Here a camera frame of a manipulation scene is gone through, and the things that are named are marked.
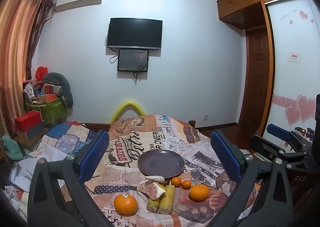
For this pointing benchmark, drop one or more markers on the orange cardboard box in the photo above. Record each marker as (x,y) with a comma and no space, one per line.
(50,97)

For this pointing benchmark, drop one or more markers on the red box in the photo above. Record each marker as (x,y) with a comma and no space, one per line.
(27,120)

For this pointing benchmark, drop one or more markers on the newspaper-print blanket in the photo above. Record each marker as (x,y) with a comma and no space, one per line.
(150,139)

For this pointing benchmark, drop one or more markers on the grey pillow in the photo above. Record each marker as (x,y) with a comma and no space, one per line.
(62,84)

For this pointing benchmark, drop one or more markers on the blue patchwork quilt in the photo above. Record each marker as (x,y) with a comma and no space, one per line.
(65,139)

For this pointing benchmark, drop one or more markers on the red plastic bag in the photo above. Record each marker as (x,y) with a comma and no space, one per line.
(41,71)

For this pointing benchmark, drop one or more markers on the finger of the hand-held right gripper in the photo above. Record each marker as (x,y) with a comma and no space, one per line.
(265,149)
(277,131)

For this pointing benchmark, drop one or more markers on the small black wall monitor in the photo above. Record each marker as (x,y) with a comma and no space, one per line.
(133,60)

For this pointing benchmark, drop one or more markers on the green corn cob front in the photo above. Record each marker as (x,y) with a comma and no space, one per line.
(167,200)

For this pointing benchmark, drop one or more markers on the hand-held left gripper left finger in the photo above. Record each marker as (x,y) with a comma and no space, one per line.
(93,154)

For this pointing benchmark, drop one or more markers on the dark red cosmetic jar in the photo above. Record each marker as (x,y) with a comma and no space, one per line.
(302,132)

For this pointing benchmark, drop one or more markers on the white cloth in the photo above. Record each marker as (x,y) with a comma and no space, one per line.
(35,167)

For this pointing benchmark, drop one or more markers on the small tangerine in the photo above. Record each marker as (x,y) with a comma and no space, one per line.
(186,184)
(176,182)

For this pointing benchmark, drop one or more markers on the green storage box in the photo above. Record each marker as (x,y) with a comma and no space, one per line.
(53,112)

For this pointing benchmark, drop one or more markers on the large orange with sticker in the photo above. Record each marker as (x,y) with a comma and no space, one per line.
(125,204)

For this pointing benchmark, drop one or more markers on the dark purple plate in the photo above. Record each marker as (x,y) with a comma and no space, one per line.
(160,163)

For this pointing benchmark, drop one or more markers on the orange striped curtain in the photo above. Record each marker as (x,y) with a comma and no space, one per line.
(15,54)

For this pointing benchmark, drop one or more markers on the red white door sticker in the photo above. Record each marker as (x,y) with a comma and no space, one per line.
(293,57)

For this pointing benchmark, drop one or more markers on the purple cosmetic jar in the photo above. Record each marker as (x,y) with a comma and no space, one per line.
(310,133)

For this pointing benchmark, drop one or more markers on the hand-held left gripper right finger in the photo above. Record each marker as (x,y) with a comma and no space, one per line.
(225,154)

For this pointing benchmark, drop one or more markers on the black wall television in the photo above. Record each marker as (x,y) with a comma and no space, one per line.
(134,33)

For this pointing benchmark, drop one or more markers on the brown wooden door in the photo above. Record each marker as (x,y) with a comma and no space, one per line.
(256,79)

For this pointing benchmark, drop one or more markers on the white heart-print sliding door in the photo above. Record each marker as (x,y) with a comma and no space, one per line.
(292,86)

